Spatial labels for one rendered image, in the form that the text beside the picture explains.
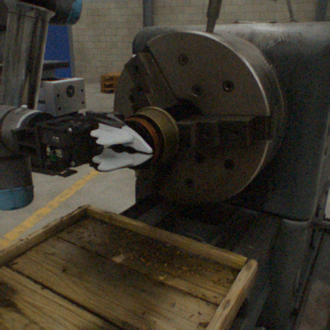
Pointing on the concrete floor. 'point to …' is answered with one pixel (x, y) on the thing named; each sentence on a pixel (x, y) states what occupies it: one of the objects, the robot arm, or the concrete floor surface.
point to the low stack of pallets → (109, 82)
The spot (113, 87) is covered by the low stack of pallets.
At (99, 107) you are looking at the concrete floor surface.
